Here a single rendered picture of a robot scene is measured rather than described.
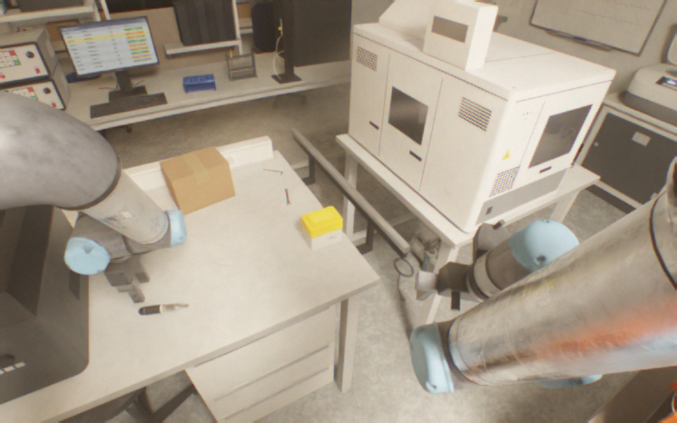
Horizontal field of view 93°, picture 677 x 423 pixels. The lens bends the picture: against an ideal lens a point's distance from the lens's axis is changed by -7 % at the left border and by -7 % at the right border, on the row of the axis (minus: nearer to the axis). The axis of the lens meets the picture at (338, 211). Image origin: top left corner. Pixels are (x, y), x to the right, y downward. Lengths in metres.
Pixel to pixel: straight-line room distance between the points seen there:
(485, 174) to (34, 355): 1.29
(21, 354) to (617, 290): 1.03
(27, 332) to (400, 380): 1.56
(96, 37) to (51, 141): 2.27
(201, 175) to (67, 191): 0.96
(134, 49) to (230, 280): 1.88
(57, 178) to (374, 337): 1.82
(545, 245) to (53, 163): 0.53
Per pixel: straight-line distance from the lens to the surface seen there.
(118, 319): 1.18
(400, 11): 1.67
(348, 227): 2.17
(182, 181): 1.35
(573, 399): 2.25
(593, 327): 0.22
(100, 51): 2.68
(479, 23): 1.16
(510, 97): 1.08
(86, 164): 0.43
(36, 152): 0.41
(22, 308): 0.96
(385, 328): 2.09
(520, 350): 0.28
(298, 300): 1.06
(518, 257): 0.47
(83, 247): 0.77
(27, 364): 1.07
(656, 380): 1.55
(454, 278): 0.60
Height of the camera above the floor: 1.76
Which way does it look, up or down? 40 degrees down
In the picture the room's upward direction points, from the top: 2 degrees clockwise
